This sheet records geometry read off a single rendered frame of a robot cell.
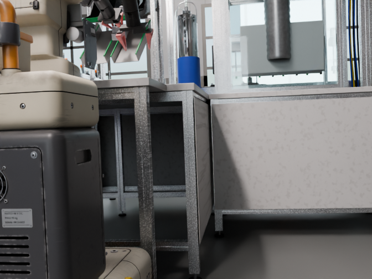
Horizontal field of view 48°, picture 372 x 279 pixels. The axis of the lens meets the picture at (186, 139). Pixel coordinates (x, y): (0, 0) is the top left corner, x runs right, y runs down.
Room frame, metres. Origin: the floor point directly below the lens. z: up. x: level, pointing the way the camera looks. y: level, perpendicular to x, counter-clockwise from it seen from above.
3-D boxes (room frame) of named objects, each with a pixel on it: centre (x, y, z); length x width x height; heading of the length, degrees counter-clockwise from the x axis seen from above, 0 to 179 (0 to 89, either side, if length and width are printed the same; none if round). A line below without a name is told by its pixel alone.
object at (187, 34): (2.85, -0.04, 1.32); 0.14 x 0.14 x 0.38
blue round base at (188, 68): (2.85, -0.04, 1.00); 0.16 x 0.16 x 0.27
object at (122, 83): (1.93, 0.51, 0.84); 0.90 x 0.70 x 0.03; 81
